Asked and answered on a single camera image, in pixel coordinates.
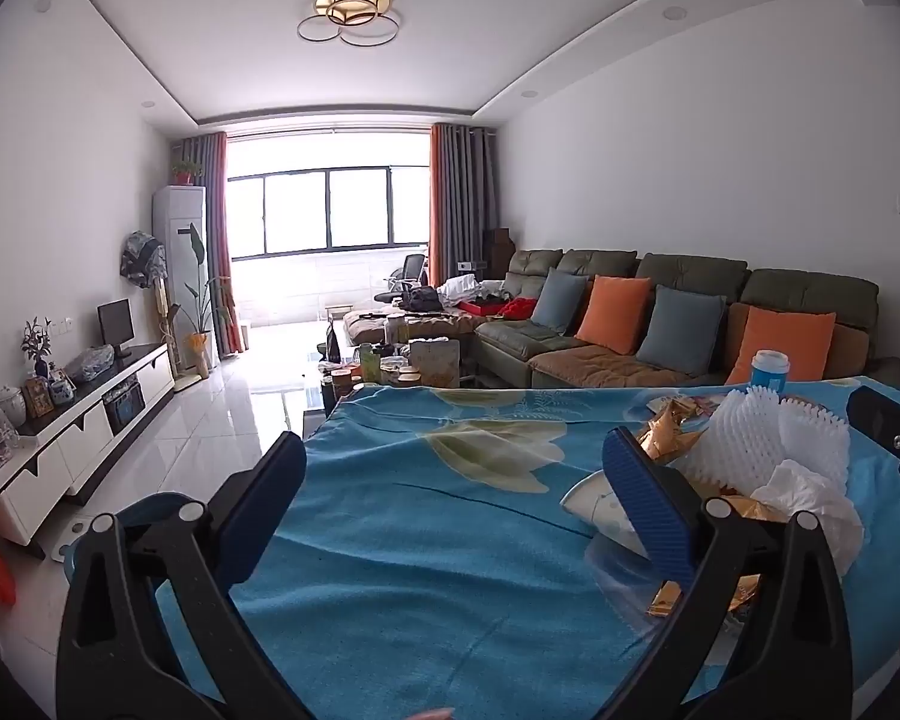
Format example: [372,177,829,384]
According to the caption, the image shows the white paper cup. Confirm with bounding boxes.
[560,469,653,556]

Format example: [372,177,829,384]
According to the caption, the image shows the white bathroom scale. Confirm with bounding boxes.
[49,519,85,563]

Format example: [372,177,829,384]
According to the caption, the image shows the brown ottoman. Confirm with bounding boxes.
[343,307,481,346]

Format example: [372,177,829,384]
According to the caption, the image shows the grey office chair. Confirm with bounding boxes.
[375,253,430,308]

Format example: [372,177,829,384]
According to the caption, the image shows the orange and grey curtain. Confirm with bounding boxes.
[182,131,245,357]
[427,122,500,290]

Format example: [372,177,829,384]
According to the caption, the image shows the covered standing fan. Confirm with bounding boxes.
[120,231,173,361]

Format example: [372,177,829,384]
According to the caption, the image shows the group of glass jars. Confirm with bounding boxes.
[319,341,421,391]

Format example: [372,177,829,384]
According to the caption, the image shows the orange cushion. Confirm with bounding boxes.
[575,275,653,356]
[725,305,837,385]

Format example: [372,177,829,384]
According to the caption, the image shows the black monitor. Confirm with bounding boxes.
[97,298,136,359]

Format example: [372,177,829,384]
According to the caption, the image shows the plant in blue vase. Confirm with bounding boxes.
[21,317,53,380]

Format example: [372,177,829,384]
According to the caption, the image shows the small gold foil wrapper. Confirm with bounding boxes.
[649,574,762,616]

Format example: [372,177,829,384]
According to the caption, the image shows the dark glass coffee table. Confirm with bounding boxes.
[302,337,481,440]

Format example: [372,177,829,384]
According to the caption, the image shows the white tissue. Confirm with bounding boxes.
[750,459,865,567]

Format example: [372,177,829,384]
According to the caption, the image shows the teal plastic bin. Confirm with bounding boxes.
[64,493,196,593]

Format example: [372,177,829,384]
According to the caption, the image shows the clear plastic bag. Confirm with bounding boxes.
[585,540,728,661]

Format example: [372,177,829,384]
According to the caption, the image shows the large window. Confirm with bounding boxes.
[225,165,431,257]

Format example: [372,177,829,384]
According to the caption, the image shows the brown boxes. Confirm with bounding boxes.
[482,229,515,278]

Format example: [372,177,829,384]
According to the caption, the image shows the white TV cabinet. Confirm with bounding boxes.
[0,341,177,548]

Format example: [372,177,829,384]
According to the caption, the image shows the wooden picture frame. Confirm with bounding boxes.
[22,377,55,419]

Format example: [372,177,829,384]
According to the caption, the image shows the blue floral blanket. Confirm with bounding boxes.
[157,375,900,720]

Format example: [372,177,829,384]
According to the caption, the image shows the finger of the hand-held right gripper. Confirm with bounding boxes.
[846,385,900,527]

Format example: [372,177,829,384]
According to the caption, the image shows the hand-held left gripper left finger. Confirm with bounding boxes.
[55,431,316,720]

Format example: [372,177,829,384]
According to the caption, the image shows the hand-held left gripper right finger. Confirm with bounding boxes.
[602,426,854,720]

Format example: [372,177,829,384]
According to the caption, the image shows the white foam net sleeve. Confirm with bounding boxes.
[679,386,850,496]

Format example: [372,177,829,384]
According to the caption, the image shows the colourful snack packet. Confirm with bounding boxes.
[645,394,721,421]

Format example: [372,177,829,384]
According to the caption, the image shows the white clothes pile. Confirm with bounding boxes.
[439,275,507,308]

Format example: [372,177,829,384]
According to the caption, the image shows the white standing air conditioner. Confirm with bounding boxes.
[153,185,211,376]

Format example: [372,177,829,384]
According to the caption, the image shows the tall leafy plant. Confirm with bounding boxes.
[176,221,235,380]

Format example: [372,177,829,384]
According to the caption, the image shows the clear plastic wrapped bundle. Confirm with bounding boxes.
[64,345,115,383]

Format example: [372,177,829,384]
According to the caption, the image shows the blue-grey cushion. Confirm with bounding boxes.
[635,285,728,376]
[531,268,590,336]

